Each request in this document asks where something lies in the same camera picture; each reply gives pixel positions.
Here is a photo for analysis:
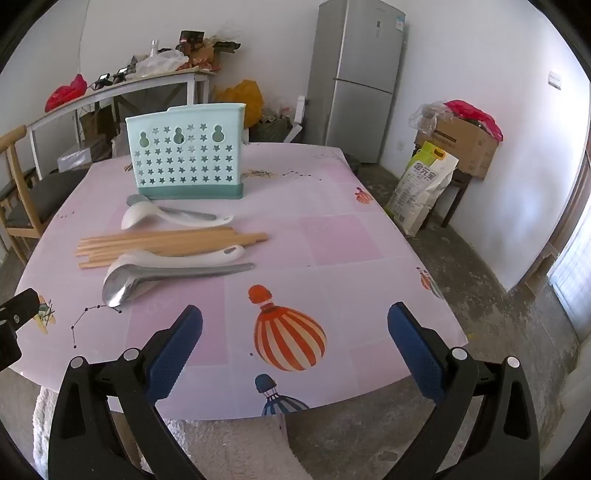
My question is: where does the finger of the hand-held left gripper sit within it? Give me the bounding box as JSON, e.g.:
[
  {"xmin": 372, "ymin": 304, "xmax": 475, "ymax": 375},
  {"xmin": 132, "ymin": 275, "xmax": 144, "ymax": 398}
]
[
  {"xmin": 0, "ymin": 288, "xmax": 40, "ymax": 331},
  {"xmin": 0, "ymin": 322, "xmax": 23, "ymax": 371}
]

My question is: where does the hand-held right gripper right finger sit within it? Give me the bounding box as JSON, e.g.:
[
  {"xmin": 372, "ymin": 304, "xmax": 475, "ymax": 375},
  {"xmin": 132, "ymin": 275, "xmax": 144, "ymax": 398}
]
[{"xmin": 387, "ymin": 302, "xmax": 541, "ymax": 480}]

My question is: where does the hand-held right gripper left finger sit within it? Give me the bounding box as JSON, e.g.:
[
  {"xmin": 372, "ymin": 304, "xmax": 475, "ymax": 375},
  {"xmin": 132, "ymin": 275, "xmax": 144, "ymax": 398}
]
[{"xmin": 47, "ymin": 304, "xmax": 208, "ymax": 480}]

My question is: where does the metal spoon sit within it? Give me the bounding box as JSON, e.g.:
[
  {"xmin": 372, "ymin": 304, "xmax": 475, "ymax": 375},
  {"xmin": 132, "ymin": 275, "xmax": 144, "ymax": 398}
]
[
  {"xmin": 126, "ymin": 194, "xmax": 218, "ymax": 221},
  {"xmin": 102, "ymin": 263, "xmax": 256, "ymax": 308}
]

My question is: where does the white plastic spoon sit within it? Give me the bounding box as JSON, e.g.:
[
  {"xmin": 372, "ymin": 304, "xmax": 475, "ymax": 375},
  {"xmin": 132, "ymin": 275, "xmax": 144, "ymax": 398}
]
[
  {"xmin": 121, "ymin": 203, "xmax": 235, "ymax": 230},
  {"xmin": 108, "ymin": 245, "xmax": 245, "ymax": 278}
]

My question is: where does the pile of wooden chopsticks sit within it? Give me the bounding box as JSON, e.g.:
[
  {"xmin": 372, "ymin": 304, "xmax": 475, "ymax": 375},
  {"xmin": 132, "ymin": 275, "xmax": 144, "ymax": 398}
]
[{"xmin": 75, "ymin": 226, "xmax": 269, "ymax": 271}]

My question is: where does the teal star-hole utensil holder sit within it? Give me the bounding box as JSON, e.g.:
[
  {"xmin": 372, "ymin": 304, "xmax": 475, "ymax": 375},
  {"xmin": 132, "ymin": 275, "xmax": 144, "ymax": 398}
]
[{"xmin": 125, "ymin": 104, "xmax": 246, "ymax": 201}]

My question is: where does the wooden chair dark seat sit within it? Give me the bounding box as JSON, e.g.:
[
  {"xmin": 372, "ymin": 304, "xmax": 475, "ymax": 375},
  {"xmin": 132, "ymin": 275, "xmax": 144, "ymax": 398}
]
[{"xmin": 0, "ymin": 126, "xmax": 88, "ymax": 266}]

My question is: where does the plastic-wrapped box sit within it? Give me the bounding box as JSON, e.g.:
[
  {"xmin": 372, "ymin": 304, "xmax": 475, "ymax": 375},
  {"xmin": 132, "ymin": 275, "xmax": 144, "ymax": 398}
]
[{"xmin": 58, "ymin": 148, "xmax": 93, "ymax": 174}]

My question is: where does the white yellow rice bag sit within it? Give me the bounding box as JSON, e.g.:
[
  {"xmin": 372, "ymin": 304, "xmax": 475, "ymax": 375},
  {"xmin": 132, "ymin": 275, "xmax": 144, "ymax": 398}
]
[{"xmin": 385, "ymin": 141, "xmax": 459, "ymax": 237}]

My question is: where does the dark wooden stool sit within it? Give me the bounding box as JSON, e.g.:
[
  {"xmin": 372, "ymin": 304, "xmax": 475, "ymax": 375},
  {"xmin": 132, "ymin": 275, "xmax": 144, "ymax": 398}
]
[{"xmin": 422, "ymin": 168, "xmax": 472, "ymax": 229}]

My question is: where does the large cardboard box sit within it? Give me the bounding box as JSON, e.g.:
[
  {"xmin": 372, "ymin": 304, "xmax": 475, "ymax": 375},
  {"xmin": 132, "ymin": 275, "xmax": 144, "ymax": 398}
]
[{"xmin": 414, "ymin": 115, "xmax": 499, "ymax": 181}]

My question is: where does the red plastic bag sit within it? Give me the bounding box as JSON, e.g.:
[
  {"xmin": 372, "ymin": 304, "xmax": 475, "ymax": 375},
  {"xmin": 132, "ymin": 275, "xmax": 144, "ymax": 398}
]
[
  {"xmin": 45, "ymin": 74, "xmax": 88, "ymax": 113},
  {"xmin": 443, "ymin": 100, "xmax": 504, "ymax": 141}
]

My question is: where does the clear plastic bag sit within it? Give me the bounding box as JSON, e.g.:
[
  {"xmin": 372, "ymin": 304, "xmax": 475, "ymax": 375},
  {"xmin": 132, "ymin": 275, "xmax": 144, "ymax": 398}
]
[{"xmin": 409, "ymin": 102, "xmax": 451, "ymax": 139}]

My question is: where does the green bag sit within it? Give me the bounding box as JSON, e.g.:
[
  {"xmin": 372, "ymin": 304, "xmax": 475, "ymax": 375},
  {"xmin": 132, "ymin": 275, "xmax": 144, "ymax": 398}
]
[{"xmin": 249, "ymin": 117, "xmax": 294, "ymax": 144}]

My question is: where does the white side table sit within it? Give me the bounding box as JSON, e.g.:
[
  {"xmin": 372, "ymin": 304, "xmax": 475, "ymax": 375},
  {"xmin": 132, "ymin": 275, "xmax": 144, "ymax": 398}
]
[{"xmin": 27, "ymin": 69, "xmax": 215, "ymax": 181}]

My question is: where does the yellow plastic bag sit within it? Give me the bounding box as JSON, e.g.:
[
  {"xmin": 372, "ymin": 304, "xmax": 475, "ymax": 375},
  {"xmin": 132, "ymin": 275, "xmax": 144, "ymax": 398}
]
[{"xmin": 217, "ymin": 79, "xmax": 264, "ymax": 129}]

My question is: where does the white plastic panel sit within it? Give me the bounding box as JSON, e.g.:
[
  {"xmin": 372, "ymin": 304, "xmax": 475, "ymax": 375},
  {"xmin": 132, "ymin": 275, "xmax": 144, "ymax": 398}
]
[{"xmin": 284, "ymin": 96, "xmax": 307, "ymax": 144}]

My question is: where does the white plastic bag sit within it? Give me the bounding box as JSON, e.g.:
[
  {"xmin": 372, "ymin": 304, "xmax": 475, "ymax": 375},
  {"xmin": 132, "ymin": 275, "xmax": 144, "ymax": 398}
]
[{"xmin": 135, "ymin": 50, "xmax": 190, "ymax": 78}]

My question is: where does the silver refrigerator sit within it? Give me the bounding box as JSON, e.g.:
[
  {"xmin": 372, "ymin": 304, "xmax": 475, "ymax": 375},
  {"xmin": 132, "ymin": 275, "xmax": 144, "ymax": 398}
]
[{"xmin": 305, "ymin": 0, "xmax": 407, "ymax": 164}]

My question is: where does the open brown cardboard box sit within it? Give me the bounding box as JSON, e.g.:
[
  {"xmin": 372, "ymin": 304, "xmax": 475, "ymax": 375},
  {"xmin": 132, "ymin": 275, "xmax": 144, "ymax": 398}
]
[{"xmin": 187, "ymin": 39, "xmax": 242, "ymax": 72}]

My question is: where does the wooden door frame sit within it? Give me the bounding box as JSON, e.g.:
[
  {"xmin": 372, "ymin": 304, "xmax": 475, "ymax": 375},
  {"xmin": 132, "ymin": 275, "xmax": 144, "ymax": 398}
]
[{"xmin": 522, "ymin": 150, "xmax": 591, "ymax": 296}]

